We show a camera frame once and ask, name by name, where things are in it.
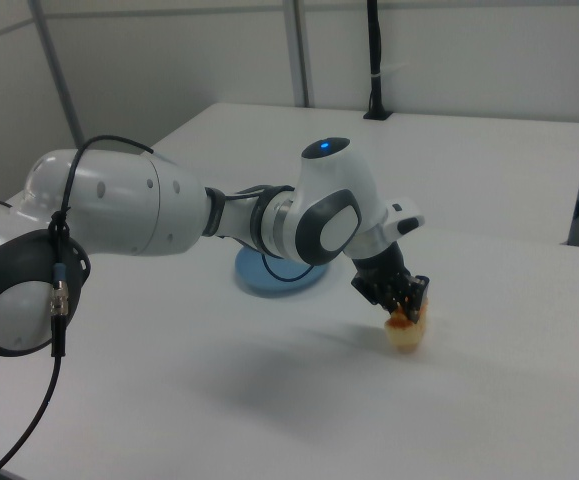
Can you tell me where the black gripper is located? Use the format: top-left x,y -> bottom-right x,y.
350,243 -> 431,323

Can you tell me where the bread slice with orange topping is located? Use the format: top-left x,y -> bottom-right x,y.
383,298 -> 433,354

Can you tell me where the white table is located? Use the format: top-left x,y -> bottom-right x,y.
149,102 -> 579,246

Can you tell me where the blue oval plate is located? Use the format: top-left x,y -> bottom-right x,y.
233,246 -> 333,300

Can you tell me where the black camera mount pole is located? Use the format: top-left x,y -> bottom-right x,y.
362,0 -> 394,122

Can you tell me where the grey wall frame post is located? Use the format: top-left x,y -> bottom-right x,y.
283,0 -> 316,108
27,0 -> 86,151

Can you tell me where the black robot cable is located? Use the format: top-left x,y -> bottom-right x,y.
0,133 -> 323,480

